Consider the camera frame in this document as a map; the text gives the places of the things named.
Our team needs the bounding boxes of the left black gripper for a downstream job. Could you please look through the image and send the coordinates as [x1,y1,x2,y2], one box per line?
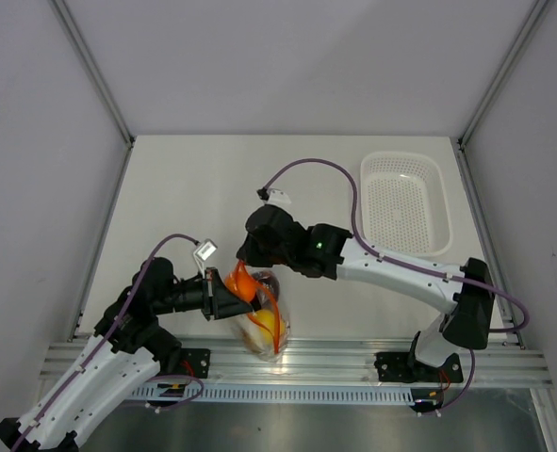
[154,266,253,320]

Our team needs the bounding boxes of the orange fruit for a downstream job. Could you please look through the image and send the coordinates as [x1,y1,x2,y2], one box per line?
[224,272,256,302]

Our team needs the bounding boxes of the dark red apple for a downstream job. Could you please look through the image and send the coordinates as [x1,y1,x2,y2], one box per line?
[252,270,280,304]

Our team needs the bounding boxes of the toy pineapple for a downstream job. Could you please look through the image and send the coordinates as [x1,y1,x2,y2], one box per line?
[234,323,276,360]

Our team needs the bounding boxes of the clear zip top bag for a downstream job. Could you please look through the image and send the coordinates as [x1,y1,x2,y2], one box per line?
[224,261,290,363]

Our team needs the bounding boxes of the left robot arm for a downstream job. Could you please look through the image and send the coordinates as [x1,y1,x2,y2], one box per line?
[0,257,254,451]

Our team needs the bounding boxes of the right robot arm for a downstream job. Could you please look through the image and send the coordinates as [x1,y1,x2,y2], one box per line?
[237,204,494,380]

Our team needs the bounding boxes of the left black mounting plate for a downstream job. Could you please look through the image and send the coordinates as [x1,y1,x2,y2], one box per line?
[156,348,211,401]

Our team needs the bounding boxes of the black mounting plate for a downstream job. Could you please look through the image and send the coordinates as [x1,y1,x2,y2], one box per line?
[374,351,464,384]
[156,348,211,401]

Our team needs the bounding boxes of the white perforated basket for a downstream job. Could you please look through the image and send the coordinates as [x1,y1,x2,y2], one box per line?
[359,152,452,257]

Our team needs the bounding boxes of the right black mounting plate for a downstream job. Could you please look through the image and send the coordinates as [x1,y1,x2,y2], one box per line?
[374,351,464,384]

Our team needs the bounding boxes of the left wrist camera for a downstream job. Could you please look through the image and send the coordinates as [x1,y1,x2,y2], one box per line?
[192,239,218,275]

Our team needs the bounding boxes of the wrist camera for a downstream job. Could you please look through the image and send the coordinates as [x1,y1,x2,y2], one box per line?
[256,187,291,207]
[192,239,218,275]

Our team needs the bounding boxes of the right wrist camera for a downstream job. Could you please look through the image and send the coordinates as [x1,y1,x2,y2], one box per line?
[256,187,291,207]

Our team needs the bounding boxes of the white slotted cable duct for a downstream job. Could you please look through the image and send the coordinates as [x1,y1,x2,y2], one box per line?
[126,383,416,405]

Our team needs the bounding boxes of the left aluminium frame post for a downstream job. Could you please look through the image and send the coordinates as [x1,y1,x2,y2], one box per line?
[48,0,135,147]

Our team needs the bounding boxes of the aluminium frame post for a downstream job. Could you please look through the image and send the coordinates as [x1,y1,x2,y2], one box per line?
[48,0,135,147]
[457,0,554,152]

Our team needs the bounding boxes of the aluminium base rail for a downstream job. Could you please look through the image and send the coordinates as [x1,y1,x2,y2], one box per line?
[40,334,555,390]

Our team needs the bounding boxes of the right aluminium frame post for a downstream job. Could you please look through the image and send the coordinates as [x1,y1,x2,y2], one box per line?
[457,0,554,152]

